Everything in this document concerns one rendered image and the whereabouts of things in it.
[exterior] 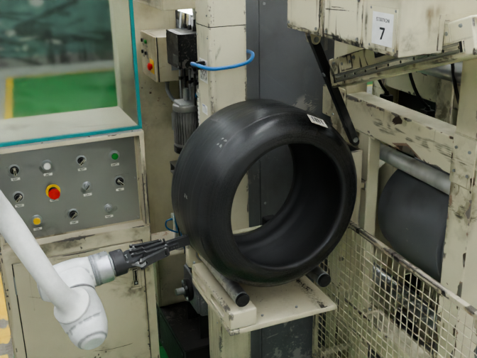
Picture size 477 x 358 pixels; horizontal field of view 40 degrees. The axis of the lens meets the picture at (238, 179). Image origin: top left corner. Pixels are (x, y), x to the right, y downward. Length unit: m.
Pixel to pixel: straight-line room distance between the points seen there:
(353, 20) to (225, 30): 0.47
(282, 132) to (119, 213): 0.89
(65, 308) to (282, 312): 0.72
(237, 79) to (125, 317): 1.07
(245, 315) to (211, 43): 0.85
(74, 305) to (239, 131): 0.64
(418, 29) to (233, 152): 0.58
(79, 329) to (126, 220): 0.86
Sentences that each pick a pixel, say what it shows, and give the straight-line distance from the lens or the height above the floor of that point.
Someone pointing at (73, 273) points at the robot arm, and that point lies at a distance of 1.89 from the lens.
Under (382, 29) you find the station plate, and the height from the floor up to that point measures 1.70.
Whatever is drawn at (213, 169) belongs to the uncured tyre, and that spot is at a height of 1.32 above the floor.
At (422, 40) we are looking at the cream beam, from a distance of 1.72.
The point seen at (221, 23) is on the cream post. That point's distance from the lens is 2.12.
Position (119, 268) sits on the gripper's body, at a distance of 1.93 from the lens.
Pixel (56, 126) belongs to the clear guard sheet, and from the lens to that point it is 2.37.
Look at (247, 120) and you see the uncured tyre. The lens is 1.88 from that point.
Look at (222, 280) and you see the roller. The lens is 2.10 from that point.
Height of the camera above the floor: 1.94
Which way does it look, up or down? 21 degrees down
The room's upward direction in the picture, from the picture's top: 1 degrees counter-clockwise
